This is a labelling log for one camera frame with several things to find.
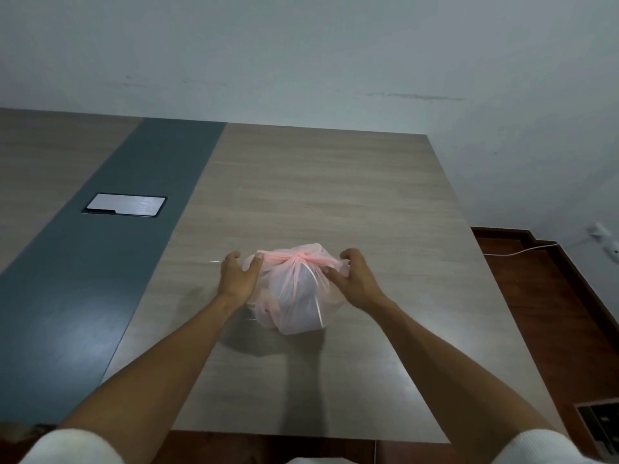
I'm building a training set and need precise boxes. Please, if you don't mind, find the person's left hand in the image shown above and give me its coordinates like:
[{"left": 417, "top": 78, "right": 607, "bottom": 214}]
[{"left": 217, "top": 251, "right": 265, "bottom": 308}]

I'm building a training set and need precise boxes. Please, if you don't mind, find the person's right forearm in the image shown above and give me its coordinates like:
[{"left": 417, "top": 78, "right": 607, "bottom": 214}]
[{"left": 372, "top": 299, "right": 557, "bottom": 464}]

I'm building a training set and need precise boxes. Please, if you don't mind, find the pink plastic bag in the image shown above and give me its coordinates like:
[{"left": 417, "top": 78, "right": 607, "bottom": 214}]
[{"left": 241, "top": 242, "right": 352, "bottom": 336}]

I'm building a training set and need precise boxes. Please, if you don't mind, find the white right sleeve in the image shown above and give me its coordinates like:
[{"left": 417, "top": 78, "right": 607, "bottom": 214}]
[{"left": 491, "top": 429, "right": 605, "bottom": 464}]

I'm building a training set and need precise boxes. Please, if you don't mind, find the wooden table with grey strip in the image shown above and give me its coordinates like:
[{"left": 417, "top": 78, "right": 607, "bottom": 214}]
[{"left": 0, "top": 107, "right": 567, "bottom": 445}]

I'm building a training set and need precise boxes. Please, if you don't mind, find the smartphone on table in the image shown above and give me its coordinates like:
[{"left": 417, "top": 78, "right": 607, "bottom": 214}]
[{"left": 81, "top": 191, "right": 168, "bottom": 219}]

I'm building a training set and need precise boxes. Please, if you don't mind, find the white left sleeve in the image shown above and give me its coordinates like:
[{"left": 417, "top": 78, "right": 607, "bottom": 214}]
[{"left": 19, "top": 427, "right": 128, "bottom": 464}]

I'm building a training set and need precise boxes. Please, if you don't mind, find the person's right hand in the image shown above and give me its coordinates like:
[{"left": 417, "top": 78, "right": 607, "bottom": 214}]
[{"left": 322, "top": 247, "right": 393, "bottom": 315}]

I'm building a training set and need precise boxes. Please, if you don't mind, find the white sleeve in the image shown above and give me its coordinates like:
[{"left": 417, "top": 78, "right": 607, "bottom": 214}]
[
  {"left": 491, "top": 429, "right": 605, "bottom": 464},
  {"left": 19, "top": 427, "right": 128, "bottom": 464}
]

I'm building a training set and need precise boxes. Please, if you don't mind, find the person's left forearm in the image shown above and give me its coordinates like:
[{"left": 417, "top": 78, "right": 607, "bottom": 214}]
[{"left": 57, "top": 292, "right": 242, "bottom": 464}]

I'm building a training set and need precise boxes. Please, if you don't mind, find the white floor cable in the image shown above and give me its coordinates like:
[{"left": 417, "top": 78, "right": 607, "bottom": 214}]
[{"left": 482, "top": 240, "right": 560, "bottom": 258}]

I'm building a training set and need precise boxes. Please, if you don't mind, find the pile of grey paper cups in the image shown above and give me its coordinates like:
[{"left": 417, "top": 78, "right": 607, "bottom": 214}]
[{"left": 270, "top": 267, "right": 324, "bottom": 329}]

